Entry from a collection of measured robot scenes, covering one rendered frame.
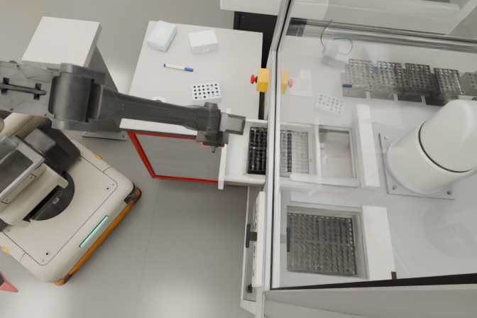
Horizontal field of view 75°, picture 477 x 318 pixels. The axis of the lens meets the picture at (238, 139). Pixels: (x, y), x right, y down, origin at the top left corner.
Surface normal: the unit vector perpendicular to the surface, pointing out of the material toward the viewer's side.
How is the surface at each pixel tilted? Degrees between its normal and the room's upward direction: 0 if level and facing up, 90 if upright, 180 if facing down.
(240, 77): 0
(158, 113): 63
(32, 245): 0
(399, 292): 90
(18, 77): 32
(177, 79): 0
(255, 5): 90
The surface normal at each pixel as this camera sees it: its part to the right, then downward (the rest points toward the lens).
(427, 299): -0.99, -0.10
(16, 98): 0.19, 0.08
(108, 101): 0.83, 0.17
